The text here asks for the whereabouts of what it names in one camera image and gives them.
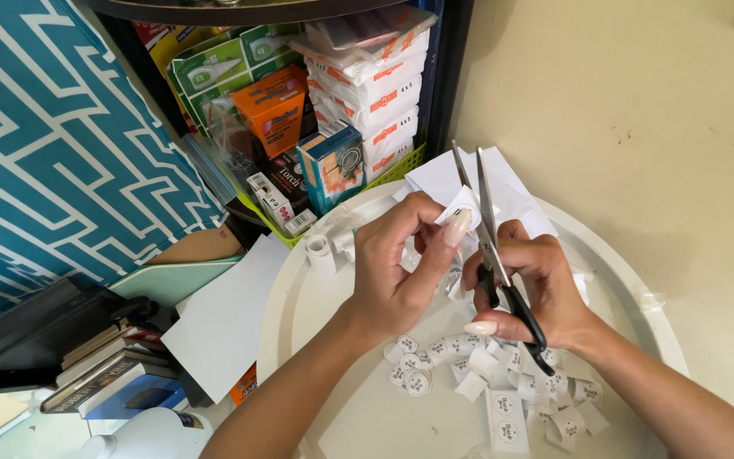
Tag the person's right hand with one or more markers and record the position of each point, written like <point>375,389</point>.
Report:
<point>548,293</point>

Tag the person's left hand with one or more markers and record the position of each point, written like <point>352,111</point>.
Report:
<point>383,287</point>

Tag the white round sticker piece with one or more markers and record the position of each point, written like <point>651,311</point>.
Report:
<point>466,201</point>

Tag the white round tray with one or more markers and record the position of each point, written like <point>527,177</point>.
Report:
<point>341,319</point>

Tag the small white paper roll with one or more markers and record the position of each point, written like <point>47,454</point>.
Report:
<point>320,254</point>

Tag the pile of round white stickers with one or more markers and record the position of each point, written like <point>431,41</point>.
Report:
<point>418,373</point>

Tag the white paper sheets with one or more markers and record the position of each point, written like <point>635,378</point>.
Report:
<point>513,185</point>

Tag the green plastic basket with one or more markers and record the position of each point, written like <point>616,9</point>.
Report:
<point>399,169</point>

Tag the blue cardboard box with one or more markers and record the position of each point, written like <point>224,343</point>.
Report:
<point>332,167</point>

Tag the white sticker strip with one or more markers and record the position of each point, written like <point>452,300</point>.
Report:
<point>506,421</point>

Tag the small white black box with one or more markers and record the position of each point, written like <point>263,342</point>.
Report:
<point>274,203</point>

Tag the large white paper sheet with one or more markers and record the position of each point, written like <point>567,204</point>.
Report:
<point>227,319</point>

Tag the orange packet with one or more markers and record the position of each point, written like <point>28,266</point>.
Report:
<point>244,386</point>

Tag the brown cardboard piece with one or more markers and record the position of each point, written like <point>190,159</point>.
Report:
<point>198,245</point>

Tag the stack of white paper packets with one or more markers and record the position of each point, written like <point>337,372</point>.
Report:
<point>373,95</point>

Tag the orange cardboard box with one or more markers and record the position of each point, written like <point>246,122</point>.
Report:
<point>272,111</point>

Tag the teal notebook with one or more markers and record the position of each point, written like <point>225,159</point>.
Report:
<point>169,280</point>

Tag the stack of green white packets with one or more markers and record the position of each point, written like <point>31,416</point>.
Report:
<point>220,70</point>

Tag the white plastic bottle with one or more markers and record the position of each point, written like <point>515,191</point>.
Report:
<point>150,437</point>

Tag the stack of books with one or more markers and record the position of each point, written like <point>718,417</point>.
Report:
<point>112,379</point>

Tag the teal white patterned fabric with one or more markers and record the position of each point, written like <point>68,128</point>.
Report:
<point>55,153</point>

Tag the black folder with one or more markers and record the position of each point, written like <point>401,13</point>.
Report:
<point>29,338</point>

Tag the dark shelf frame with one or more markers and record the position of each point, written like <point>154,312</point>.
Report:
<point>450,70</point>

